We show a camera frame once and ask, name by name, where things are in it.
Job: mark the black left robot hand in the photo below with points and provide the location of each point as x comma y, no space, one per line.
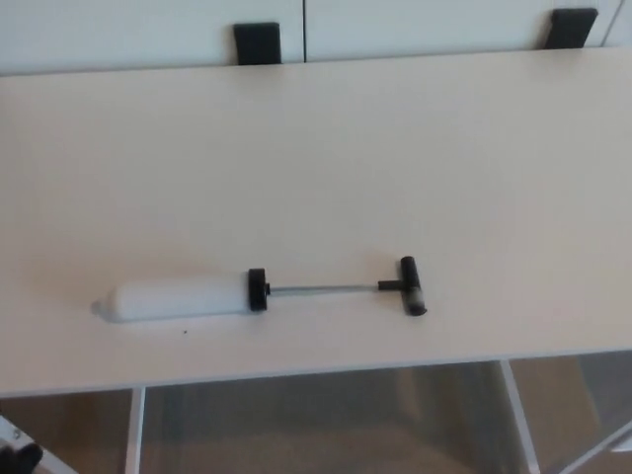
20,456

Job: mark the white cabinet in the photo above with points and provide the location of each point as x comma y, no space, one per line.
148,29

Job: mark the white desk leg frame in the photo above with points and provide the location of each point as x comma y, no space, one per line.
518,419
134,429

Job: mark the black bracket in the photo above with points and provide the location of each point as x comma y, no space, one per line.
259,44
570,28

